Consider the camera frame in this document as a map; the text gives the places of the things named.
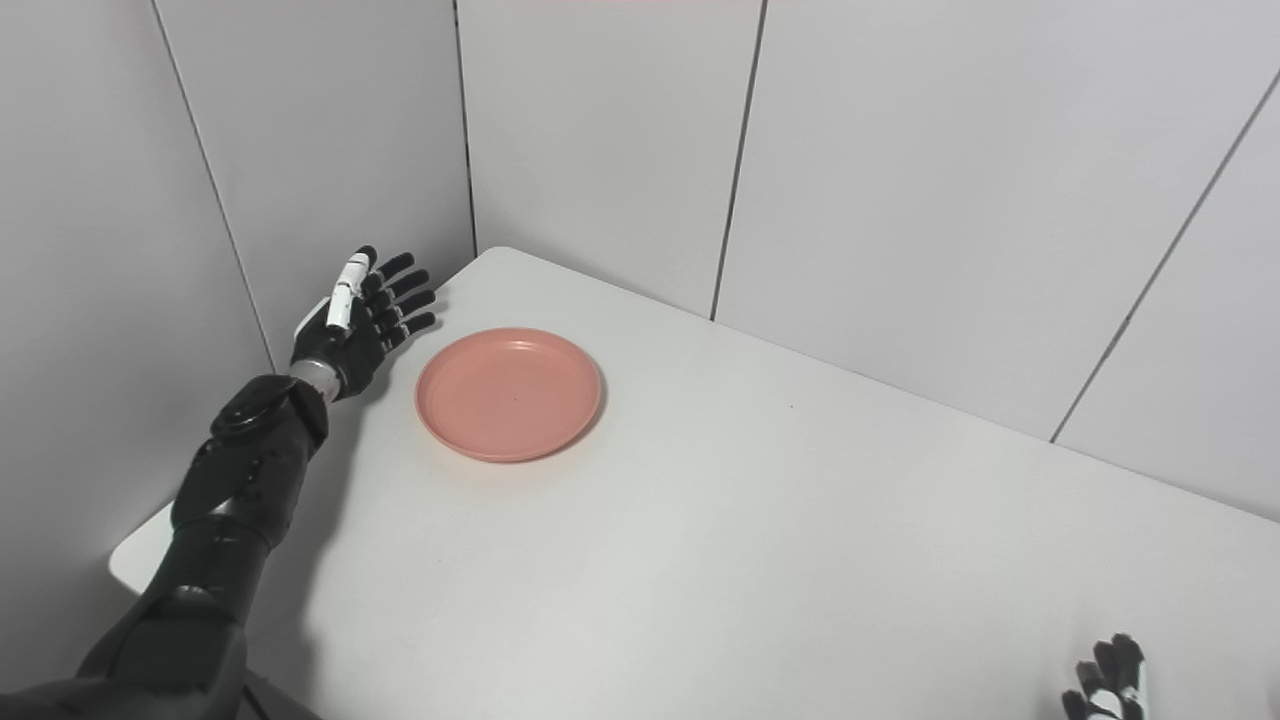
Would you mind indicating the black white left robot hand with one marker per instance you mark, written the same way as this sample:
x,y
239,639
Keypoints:
x,y
355,345

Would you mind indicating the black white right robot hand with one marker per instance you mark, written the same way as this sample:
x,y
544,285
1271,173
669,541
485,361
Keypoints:
x,y
1110,695

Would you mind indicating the pink round plate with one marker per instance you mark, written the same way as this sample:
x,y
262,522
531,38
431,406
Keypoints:
x,y
508,395

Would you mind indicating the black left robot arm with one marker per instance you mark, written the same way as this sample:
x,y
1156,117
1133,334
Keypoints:
x,y
230,500

